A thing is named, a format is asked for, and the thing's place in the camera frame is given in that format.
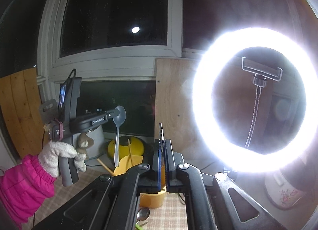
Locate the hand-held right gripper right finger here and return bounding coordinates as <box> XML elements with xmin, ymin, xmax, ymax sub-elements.
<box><xmin>164</xmin><ymin>139</ymin><xmax>286</xmax><ymax>230</ymax></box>

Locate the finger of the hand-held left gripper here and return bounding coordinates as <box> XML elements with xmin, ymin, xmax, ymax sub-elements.
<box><xmin>107</xmin><ymin>109</ymin><xmax>122</xmax><ymax>121</ymax></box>

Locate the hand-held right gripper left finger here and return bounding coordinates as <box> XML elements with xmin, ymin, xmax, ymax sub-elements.
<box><xmin>32</xmin><ymin>139</ymin><xmax>165</xmax><ymax>230</ymax></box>

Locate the metal spoon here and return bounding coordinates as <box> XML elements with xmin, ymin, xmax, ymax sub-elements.
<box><xmin>112</xmin><ymin>105</ymin><xmax>127</xmax><ymax>166</ymax></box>
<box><xmin>135</xmin><ymin>207</ymin><xmax>151</xmax><ymax>223</ymax></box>

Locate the yellow plastic container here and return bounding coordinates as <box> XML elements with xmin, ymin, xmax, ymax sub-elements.
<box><xmin>113</xmin><ymin>155</ymin><xmax>167</xmax><ymax>208</ymax></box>

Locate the pink sleeved left forearm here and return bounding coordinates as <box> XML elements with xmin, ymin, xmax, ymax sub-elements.
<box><xmin>0</xmin><ymin>154</ymin><xmax>55</xmax><ymax>229</ymax></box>

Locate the person's left hand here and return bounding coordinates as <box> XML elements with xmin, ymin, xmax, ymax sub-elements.
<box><xmin>38</xmin><ymin>133</ymin><xmax>95</xmax><ymax>178</ymax></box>

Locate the black pot with yellow lid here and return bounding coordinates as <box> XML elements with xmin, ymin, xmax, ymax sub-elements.
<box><xmin>107</xmin><ymin>136</ymin><xmax>146</xmax><ymax>162</ymax></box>

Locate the white and blue electric kettle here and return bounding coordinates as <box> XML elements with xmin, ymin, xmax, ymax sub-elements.
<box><xmin>84</xmin><ymin>124</ymin><xmax>105</xmax><ymax>159</ymax></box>

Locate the checkered tablecloth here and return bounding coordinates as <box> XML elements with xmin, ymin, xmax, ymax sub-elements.
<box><xmin>32</xmin><ymin>167</ymin><xmax>189</xmax><ymax>230</ymax></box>

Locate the wooden plank board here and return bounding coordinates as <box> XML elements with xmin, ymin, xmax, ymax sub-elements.
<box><xmin>0</xmin><ymin>67</ymin><xmax>46</xmax><ymax>158</ymax></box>

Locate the light wood panel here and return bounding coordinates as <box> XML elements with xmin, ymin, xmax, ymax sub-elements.
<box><xmin>154</xmin><ymin>57</ymin><xmax>224</xmax><ymax>168</ymax></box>

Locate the white floral cooker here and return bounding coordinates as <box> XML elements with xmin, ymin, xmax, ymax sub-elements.
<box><xmin>264</xmin><ymin>156</ymin><xmax>313</xmax><ymax>211</ymax></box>

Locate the phone holder on gooseneck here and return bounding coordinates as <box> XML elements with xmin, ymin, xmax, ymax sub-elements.
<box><xmin>241</xmin><ymin>56</ymin><xmax>283</xmax><ymax>148</ymax></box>

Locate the white window frame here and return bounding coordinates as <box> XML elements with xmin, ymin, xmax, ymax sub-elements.
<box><xmin>37</xmin><ymin>0</ymin><xmax>184</xmax><ymax>81</ymax></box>

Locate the ring light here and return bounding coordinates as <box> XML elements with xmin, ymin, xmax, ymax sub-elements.
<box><xmin>192</xmin><ymin>27</ymin><xmax>318</xmax><ymax>173</ymax></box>

